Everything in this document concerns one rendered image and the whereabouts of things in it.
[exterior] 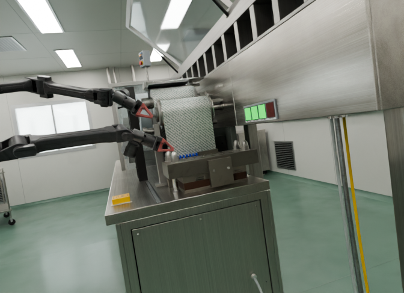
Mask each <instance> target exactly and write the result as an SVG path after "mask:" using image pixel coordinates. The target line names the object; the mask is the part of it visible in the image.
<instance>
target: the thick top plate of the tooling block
mask: <svg viewBox="0 0 404 293"><path fill-rule="evenodd" d="M228 156H230V157H231V163H232V168H233V167H240V166H243V165H249V164H255V163H259V157H258V151H257V149H249V150H246V151H242V148H241V149H239V150H226V151H222V152H218V153H211V154H208V155H201V156H192V157H187V158H180V159H179V161H180V162H178V163H173V164H171V161H170V162H165V161H163V162H162V169H163V174H164V176H166V177H167V178H168V179H169V180H171V179H177V178H181V177H187V176H192V175H196V174H202V173H208V172H209V171H208V166H207V161H208V160H211V159H218V158H225V157H228Z"/></svg>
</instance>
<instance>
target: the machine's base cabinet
mask: <svg viewBox="0 0 404 293"><path fill-rule="evenodd" d="M115 228H116V232H117V239H118V246H119V251H120V257H121V264H122V269H123V276H124V283H125V287H126V293H260V291H259V289H258V287H257V285H256V283H255V281H254V280H253V279H252V278H251V275H252V274H255V275H256V276H257V281H258V283H259V285H260V287H261V289H262V291H263V293H284V292H283V283H282V278H281V269H280V260H279V255H278V246H277V237H276V232H275V223H274V215H273V209H272V200H271V192H270V190H265V191H260V192H257V193H252V194H247V195H243V196H238V197H233V198H230V199H225V200H220V201H217V202H212V203H206V204H203V205H198V206H193V207H190V208H185V209H179V210H176V211H171V212H166V213H163V214H157V215H153V216H149V217H144V218H139V219H136V220H131V221H126V222H122V223H118V224H115Z"/></svg>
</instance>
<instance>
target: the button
mask: <svg viewBox="0 0 404 293"><path fill-rule="evenodd" d="M125 202H130V195H129V193H127V194H122V195H118V196H113V197H112V205H116V204H119V203H125Z"/></svg>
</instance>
